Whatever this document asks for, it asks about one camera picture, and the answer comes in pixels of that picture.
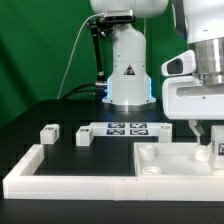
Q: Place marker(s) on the white square tabletop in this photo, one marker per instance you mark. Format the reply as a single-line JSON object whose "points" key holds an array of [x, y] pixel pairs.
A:
{"points": [[176, 159]]}

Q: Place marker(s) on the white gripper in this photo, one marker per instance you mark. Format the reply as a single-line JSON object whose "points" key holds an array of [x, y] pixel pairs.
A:
{"points": [[185, 98]]}

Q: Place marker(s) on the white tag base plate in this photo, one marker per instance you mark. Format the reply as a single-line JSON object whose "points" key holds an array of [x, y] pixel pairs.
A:
{"points": [[122, 129]]}

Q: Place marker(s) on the grey camera on mount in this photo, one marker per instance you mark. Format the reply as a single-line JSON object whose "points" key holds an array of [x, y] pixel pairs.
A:
{"points": [[117, 16]]}

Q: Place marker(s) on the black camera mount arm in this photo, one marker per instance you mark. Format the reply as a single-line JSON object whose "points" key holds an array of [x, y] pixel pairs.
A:
{"points": [[99, 50]]}

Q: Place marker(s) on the white U-shaped obstacle fence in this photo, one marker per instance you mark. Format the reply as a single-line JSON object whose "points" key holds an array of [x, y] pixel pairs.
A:
{"points": [[23, 183]]}

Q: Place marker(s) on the green backdrop curtain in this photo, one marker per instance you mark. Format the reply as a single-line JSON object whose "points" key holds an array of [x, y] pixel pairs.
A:
{"points": [[39, 53]]}

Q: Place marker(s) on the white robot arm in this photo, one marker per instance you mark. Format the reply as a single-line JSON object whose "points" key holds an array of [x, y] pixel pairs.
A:
{"points": [[202, 24]]}

